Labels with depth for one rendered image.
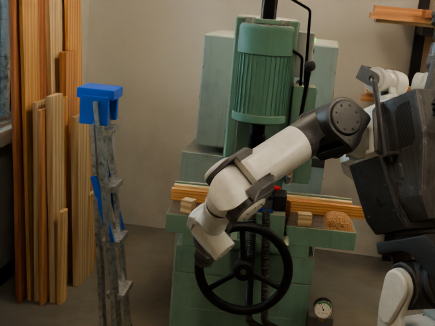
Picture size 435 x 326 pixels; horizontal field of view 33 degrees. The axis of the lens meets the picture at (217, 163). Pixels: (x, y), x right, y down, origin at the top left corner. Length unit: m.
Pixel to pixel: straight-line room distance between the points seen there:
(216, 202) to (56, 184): 2.15
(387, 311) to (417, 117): 0.47
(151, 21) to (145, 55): 0.22
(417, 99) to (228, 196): 0.47
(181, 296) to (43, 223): 1.41
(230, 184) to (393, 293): 0.48
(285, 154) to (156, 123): 3.28
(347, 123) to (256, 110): 0.69
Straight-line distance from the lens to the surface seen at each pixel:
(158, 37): 4.80
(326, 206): 2.48
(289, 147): 1.64
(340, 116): 1.67
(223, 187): 1.61
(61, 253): 3.74
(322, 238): 2.35
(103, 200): 3.16
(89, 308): 3.80
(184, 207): 2.35
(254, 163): 1.59
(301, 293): 2.41
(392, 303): 1.81
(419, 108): 1.69
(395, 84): 1.92
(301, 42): 2.66
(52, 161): 3.64
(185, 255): 2.38
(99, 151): 3.11
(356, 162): 1.81
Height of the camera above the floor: 1.60
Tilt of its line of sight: 13 degrees down
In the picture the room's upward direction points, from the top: 5 degrees clockwise
